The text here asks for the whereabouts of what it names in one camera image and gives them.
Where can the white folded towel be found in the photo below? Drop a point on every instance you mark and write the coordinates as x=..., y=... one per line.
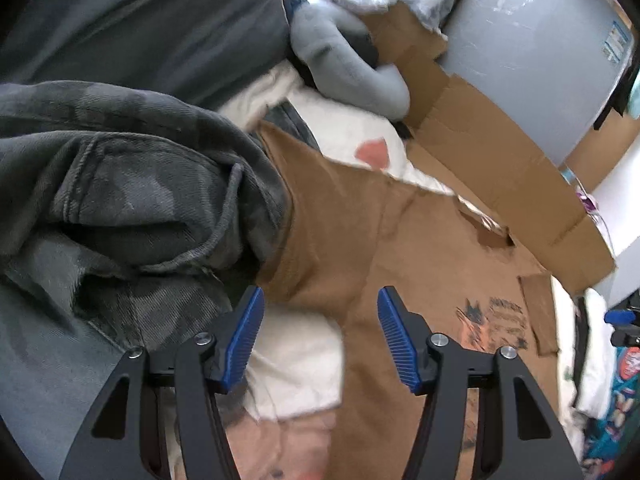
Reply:
x=595, y=380

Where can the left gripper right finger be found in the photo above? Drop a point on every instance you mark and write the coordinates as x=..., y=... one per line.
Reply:
x=518, y=434

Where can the teal patterned bag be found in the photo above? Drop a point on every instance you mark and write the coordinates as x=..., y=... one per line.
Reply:
x=607, y=438

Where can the grey camouflage jacket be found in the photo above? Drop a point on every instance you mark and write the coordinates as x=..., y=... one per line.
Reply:
x=131, y=211

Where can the cream bear print bedsheet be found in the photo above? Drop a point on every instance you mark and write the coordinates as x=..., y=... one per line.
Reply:
x=296, y=370

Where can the dark green pillow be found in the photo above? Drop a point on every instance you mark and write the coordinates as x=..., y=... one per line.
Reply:
x=199, y=51

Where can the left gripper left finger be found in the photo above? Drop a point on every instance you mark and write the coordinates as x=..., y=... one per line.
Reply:
x=123, y=436

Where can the grey wrapped mattress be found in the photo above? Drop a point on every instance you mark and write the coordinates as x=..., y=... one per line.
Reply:
x=551, y=65

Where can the grey neck pillow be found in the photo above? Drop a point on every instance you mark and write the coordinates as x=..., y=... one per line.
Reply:
x=335, y=51

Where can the brown graphic t-shirt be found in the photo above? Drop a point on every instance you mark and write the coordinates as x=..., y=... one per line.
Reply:
x=351, y=231

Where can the brown cardboard sheet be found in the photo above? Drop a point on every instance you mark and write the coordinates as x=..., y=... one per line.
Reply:
x=462, y=137

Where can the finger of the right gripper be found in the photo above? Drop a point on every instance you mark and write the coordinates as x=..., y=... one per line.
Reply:
x=626, y=337
x=622, y=317

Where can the grey blue garment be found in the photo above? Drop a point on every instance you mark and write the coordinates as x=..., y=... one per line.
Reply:
x=52, y=369

